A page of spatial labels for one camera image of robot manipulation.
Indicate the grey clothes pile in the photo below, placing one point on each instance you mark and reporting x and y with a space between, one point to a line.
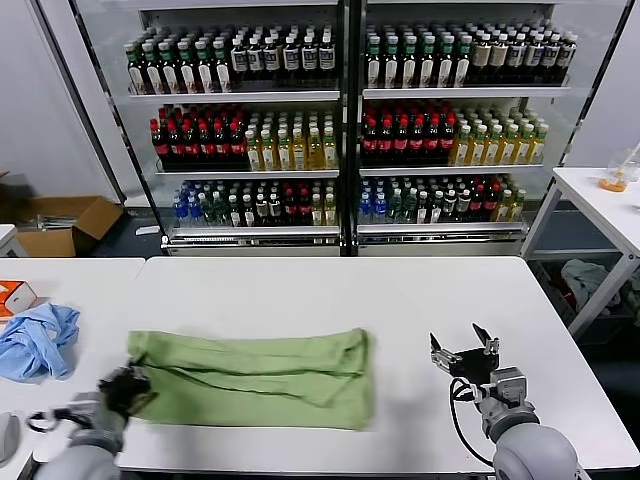
586 285

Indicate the white paper scrap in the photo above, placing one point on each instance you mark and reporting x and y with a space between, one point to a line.
148 231

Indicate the dark tea bottle green cap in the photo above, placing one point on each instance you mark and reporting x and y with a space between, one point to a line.
204 75
390 70
221 75
409 70
169 75
135 75
427 70
462 70
186 75
373 70
445 70
152 75

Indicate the orange white tissue box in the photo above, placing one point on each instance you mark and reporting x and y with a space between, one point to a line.
17 295

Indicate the silver metal bars bundle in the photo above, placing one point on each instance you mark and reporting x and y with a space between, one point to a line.
51 222

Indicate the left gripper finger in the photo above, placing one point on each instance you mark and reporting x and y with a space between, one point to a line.
128 365
141 366

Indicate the green clear water bottle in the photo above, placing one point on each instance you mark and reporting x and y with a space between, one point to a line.
395 210
209 212
409 210
221 212

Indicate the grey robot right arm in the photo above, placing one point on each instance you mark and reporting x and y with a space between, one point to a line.
530 445

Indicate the glass door drinks cooler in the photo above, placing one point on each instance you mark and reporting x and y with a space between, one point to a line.
439 242
249 246

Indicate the grey rounded device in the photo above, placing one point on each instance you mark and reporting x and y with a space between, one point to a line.
7 437

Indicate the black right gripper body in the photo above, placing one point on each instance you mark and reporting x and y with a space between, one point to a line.
475 365

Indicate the dark bottle white cap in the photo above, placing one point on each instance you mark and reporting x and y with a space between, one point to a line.
463 206
436 209
422 210
234 212
247 212
449 206

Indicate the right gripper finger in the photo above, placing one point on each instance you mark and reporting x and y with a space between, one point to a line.
442 357
487 340

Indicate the blue water bottle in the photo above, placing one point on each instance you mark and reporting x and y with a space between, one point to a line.
180 212
380 210
365 210
195 212

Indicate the blue crumpled shirt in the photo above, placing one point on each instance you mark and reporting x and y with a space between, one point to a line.
37 345

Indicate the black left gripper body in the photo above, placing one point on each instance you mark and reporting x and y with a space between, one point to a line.
125 390

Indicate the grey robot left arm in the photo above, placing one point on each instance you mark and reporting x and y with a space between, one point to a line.
85 455

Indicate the open cardboard box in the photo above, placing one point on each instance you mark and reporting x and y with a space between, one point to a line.
49 242

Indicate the glass flask orange liquid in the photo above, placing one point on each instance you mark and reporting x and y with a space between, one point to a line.
613 185

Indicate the white cooler shelf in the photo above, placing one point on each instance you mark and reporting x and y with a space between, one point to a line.
449 170
249 174
234 97
439 228
254 231
464 93

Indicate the dark bottle navy white label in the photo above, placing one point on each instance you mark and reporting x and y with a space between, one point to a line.
290 60
325 59
308 60
532 57
239 62
254 62
515 57
566 56
270 61
549 57

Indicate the small white cabinet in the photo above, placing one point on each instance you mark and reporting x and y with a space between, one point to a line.
6 240

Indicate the yellow juice bottle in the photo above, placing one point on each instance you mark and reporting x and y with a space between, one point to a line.
462 150
503 207
283 155
508 150
523 149
477 150
537 149
298 155
267 155
493 150
329 154
329 212
314 154
252 155
516 206
316 212

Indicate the dark bottle beige label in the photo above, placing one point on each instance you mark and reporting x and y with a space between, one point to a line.
481 57
498 57
274 210
261 210

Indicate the white side table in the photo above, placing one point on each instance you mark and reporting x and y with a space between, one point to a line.
589 195

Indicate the red cap cola bottle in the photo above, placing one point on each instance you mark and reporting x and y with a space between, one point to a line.
385 142
220 147
304 210
417 142
236 147
400 142
476 205
189 147
290 210
490 204
158 147
205 147
173 147
433 142
448 142
369 142

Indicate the green t-shirt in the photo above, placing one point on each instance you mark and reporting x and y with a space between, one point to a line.
260 380

